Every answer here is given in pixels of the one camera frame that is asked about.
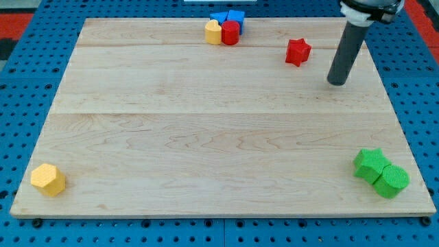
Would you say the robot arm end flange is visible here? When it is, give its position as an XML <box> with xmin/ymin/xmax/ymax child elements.
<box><xmin>340</xmin><ymin>0</ymin><xmax>405</xmax><ymax>27</ymax></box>

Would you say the red star block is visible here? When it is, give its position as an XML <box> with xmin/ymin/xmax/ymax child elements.
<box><xmin>285</xmin><ymin>38</ymin><xmax>312</xmax><ymax>67</ymax></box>

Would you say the green star block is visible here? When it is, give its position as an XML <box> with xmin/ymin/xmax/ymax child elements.
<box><xmin>353</xmin><ymin>148</ymin><xmax>392</xmax><ymax>185</ymax></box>

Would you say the wooden board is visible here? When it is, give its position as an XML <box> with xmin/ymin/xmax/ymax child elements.
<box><xmin>10</xmin><ymin>18</ymin><xmax>436</xmax><ymax>219</ymax></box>

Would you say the yellow heart block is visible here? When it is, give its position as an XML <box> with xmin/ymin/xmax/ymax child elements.
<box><xmin>204</xmin><ymin>19</ymin><xmax>222</xmax><ymax>45</ymax></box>

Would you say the red cylinder block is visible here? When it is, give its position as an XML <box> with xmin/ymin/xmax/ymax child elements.
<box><xmin>222</xmin><ymin>21</ymin><xmax>240</xmax><ymax>45</ymax></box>

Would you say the blue triangle block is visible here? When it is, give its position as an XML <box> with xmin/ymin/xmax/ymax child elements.
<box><xmin>209</xmin><ymin>12</ymin><xmax>228</xmax><ymax>25</ymax></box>

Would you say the blue cube block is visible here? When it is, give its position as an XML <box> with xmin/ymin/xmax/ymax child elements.
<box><xmin>226</xmin><ymin>10</ymin><xmax>246</xmax><ymax>35</ymax></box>

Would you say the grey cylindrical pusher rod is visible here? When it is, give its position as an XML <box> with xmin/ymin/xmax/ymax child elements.
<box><xmin>327</xmin><ymin>21</ymin><xmax>369</xmax><ymax>86</ymax></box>

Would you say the yellow hexagon block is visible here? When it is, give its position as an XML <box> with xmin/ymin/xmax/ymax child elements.
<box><xmin>30</xmin><ymin>163</ymin><xmax>66</xmax><ymax>197</ymax></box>

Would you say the green cylinder block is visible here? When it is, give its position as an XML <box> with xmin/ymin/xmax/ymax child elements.
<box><xmin>373</xmin><ymin>165</ymin><xmax>410</xmax><ymax>199</ymax></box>

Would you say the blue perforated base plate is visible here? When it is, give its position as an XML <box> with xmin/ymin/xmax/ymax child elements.
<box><xmin>1</xmin><ymin>0</ymin><xmax>438</xmax><ymax>246</ymax></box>

